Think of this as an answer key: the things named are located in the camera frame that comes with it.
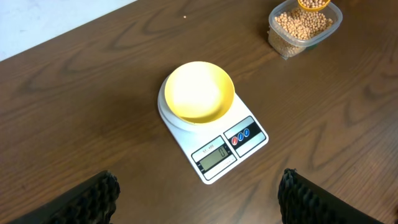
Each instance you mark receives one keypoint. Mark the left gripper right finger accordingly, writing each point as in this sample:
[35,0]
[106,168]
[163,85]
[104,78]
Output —
[303,202]

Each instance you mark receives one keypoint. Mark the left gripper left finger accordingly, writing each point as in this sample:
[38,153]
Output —
[91,202]

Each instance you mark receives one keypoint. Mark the yellow measuring scoop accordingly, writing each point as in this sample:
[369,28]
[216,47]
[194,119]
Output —
[313,5]

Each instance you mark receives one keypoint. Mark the white digital kitchen scale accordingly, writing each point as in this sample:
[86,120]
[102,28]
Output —
[216,148]

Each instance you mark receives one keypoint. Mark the yellow plastic bowl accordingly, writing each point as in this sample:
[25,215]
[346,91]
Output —
[199,92]

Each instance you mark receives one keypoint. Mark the soybeans in container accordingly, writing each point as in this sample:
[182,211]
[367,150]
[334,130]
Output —
[301,25]

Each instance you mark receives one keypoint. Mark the clear plastic container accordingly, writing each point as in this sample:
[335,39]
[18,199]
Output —
[331,11]

